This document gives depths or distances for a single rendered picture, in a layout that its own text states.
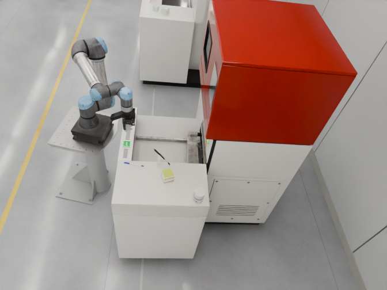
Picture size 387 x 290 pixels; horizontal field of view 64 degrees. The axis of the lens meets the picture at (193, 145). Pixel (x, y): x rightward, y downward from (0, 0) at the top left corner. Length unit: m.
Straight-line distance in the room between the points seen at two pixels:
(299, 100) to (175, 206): 1.00
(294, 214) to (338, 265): 0.59
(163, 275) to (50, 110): 2.35
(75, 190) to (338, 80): 2.48
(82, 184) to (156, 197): 1.38
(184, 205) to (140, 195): 0.29
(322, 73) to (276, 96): 0.27
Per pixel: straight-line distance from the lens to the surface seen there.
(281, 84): 1.80
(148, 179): 2.11
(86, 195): 3.21
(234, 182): 2.45
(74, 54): 2.20
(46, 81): 4.52
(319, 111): 2.03
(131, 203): 2.01
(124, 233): 2.39
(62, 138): 2.60
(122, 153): 2.25
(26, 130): 3.93
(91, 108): 2.40
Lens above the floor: 2.70
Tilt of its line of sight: 48 degrees down
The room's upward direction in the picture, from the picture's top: 11 degrees clockwise
